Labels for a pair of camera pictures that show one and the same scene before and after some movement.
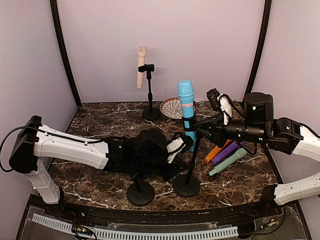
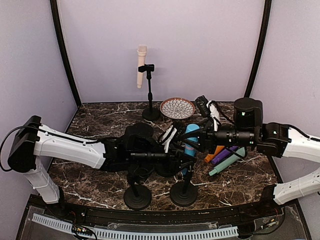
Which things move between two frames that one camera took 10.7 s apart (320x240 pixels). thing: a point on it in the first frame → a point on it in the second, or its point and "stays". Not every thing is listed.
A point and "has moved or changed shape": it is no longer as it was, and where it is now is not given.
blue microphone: x=185 y=88 has moved or changed shape
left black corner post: x=56 y=16 stays
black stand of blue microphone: x=189 y=187 has moved or changed shape
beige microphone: x=141 y=50 stays
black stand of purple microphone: x=140 y=193 has moved or changed shape
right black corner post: x=268 y=6 stays
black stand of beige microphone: x=150 y=114 stays
